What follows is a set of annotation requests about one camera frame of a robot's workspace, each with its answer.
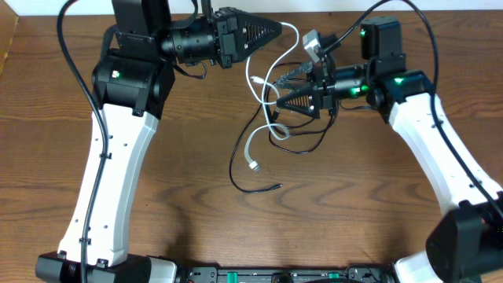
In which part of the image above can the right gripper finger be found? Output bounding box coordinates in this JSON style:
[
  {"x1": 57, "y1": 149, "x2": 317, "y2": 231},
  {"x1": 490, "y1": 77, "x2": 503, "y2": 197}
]
[
  {"x1": 276, "y1": 87, "x2": 317, "y2": 118},
  {"x1": 275, "y1": 61, "x2": 314, "y2": 89}
]

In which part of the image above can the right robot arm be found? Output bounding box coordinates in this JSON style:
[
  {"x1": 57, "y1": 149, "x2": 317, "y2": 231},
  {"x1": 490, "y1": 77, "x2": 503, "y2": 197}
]
[{"x1": 277, "y1": 17, "x2": 502, "y2": 282}]

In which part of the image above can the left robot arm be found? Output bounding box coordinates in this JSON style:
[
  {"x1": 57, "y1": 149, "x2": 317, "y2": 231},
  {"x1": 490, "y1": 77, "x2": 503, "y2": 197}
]
[{"x1": 35, "y1": 0, "x2": 282, "y2": 282}]

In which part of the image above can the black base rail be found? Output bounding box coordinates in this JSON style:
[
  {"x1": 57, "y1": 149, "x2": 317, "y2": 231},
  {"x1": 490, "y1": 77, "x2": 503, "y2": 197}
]
[{"x1": 174, "y1": 264, "x2": 398, "y2": 283}]

